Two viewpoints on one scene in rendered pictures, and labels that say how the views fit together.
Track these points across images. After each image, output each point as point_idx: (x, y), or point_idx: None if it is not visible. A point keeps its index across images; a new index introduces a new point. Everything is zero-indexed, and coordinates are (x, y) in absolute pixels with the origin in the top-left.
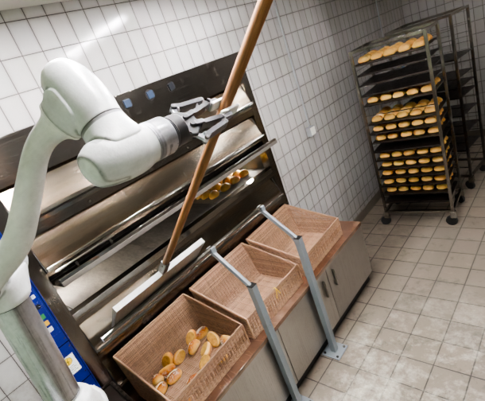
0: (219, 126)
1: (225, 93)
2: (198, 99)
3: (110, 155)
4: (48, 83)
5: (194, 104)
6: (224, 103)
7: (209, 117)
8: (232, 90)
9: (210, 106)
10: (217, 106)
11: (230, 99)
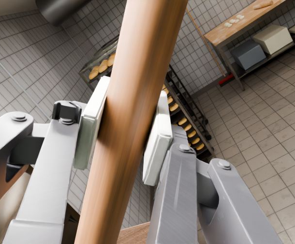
0: (261, 218)
1: (137, 46)
2: (4, 126)
3: None
4: None
5: None
6: (140, 101)
7: (164, 199)
8: (176, 12)
9: (82, 140)
10: (97, 130)
11: (163, 71)
